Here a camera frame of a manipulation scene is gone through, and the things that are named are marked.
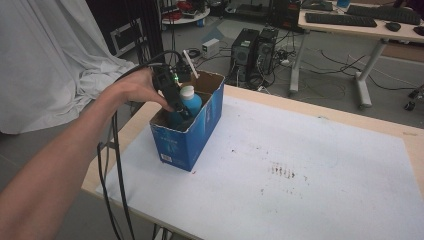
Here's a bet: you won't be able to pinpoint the person's left hand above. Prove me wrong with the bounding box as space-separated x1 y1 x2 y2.
99 67 176 113

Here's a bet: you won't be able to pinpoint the black keyboard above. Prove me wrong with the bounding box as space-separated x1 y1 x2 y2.
304 12 379 29
345 4 423 26

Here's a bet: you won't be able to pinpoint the coiled black cable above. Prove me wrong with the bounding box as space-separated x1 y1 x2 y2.
185 47 202 60

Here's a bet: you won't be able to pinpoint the white table mat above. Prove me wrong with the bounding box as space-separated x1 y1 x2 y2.
95 94 424 240

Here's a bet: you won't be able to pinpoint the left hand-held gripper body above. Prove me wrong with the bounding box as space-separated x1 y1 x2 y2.
151 49 201 110

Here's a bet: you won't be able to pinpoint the chrome stool with wheels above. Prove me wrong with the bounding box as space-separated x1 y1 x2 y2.
403 87 424 112

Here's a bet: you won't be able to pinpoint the small white box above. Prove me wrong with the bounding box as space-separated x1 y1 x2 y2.
201 37 221 60

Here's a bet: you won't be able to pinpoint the black equipment case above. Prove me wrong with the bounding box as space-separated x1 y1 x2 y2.
109 17 148 58

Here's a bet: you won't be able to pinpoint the black computer tower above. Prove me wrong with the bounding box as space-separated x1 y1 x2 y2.
229 27 261 83
256 26 281 77

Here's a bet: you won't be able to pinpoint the black curtain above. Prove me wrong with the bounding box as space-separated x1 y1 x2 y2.
85 0 165 65

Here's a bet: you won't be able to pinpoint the black computer under desk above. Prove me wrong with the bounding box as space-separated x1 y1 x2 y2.
269 0 303 33

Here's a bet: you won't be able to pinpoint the blue cardboard box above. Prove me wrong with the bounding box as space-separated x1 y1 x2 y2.
148 70 226 173

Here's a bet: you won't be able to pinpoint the wooden desk with white legs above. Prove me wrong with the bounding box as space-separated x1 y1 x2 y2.
288 6 424 110

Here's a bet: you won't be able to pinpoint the blue bottle with white cap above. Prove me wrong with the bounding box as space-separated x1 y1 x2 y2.
167 84 204 132

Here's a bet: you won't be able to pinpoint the white cloth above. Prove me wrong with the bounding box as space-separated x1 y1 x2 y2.
0 0 137 135

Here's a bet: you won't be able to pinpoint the red cables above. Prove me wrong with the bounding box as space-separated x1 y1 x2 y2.
162 0 196 21

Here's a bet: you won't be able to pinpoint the round white table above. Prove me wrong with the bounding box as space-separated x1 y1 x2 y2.
161 6 211 26

